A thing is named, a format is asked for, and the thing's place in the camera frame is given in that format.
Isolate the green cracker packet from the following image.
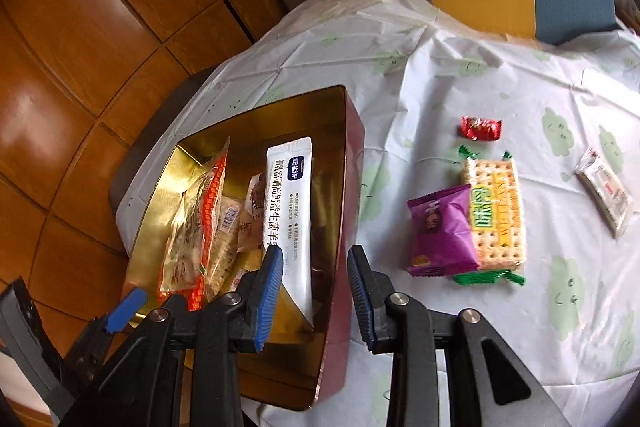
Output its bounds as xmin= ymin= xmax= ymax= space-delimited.
xmin=452 ymin=146 xmax=528 ymax=288

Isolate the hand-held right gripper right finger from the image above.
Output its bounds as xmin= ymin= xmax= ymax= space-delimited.
xmin=346 ymin=244 xmax=571 ymax=427

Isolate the white snack packet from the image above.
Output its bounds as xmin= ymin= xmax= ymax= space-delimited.
xmin=574 ymin=147 xmax=633 ymax=240

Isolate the red box with gold inside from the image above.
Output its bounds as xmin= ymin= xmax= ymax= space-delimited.
xmin=122 ymin=84 xmax=366 ymax=410

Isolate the purple snack packet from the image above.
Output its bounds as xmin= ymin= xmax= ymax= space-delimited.
xmin=406 ymin=183 xmax=482 ymax=278

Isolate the red candy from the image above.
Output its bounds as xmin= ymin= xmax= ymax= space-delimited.
xmin=459 ymin=115 xmax=503 ymax=142

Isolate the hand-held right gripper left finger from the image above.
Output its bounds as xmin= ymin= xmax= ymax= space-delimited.
xmin=60 ymin=244 xmax=286 ymax=427

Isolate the clear bag of rice cakes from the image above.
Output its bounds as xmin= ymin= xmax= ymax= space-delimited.
xmin=202 ymin=194 xmax=243 ymax=300

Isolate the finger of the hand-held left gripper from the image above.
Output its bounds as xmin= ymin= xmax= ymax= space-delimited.
xmin=62 ymin=288 xmax=149 ymax=390

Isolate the orange checked snack bag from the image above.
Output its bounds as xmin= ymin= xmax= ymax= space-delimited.
xmin=157 ymin=137 xmax=232 ymax=308

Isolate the beige snack packet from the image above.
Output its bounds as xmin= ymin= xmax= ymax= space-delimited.
xmin=240 ymin=172 xmax=268 ymax=253

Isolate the long white sachet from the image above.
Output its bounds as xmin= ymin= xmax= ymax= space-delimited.
xmin=261 ymin=136 xmax=316 ymax=328

